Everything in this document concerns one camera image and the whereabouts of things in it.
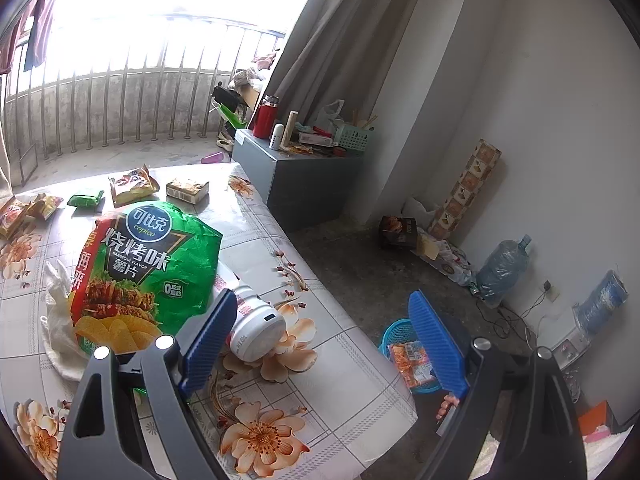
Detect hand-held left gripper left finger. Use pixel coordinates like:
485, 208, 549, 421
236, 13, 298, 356
57, 290, 238, 480

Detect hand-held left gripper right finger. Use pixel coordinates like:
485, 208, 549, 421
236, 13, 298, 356
408, 290, 588, 480

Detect blue mesh basket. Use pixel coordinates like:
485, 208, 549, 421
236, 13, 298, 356
377, 317, 451, 394

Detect white lidded bottle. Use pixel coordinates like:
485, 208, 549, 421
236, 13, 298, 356
229, 285, 287, 363

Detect green chip bag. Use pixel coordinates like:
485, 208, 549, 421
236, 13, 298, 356
70, 200, 223, 361

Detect white plastic bag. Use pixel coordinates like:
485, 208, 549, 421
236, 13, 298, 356
42, 259, 93, 382
316, 99, 346, 126

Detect person's foot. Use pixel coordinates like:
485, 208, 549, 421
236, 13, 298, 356
436, 393, 459, 422

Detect large blue water bottle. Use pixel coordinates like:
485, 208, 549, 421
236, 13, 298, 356
572, 269, 629, 334
475, 234, 533, 307

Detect floral tablecloth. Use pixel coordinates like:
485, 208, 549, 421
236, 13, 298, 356
0, 162, 418, 480

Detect dark snack box on floor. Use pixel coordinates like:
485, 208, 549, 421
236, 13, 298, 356
378, 216, 419, 250

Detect beige biscuit packet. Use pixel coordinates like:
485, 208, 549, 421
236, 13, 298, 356
166, 177, 210, 205

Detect tall patterned box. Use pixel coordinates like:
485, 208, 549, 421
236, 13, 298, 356
427, 139, 502, 239

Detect silver snack packet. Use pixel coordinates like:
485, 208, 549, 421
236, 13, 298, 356
109, 164, 160, 209

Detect orange box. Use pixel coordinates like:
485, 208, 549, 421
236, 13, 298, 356
580, 400, 626, 442

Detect grey cabinet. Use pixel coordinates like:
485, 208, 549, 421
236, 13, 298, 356
232, 129, 366, 233

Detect small green packet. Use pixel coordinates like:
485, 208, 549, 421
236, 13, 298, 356
67, 190, 106, 210

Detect green storage basket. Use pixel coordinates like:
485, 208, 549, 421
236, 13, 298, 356
334, 122, 377, 153

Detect wooden cylinder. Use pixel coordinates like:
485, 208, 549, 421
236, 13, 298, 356
281, 110, 300, 149

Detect green plastic object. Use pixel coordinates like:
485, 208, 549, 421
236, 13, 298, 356
215, 102, 249, 129

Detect red white carton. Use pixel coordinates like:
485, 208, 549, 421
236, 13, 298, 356
299, 127, 336, 149

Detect red thermos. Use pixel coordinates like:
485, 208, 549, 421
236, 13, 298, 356
252, 95, 280, 139

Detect metal balcony railing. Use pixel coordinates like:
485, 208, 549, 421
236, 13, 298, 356
0, 12, 287, 161

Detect pile of cloth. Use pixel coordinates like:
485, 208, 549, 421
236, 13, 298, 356
232, 52, 279, 92

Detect beige curtain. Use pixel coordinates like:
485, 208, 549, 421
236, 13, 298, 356
270, 0, 451, 128

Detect dark blue hanging garment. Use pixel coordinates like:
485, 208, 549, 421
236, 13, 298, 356
22, 10, 52, 72

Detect hanging pink clothes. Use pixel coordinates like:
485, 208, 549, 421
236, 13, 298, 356
0, 0, 66, 73

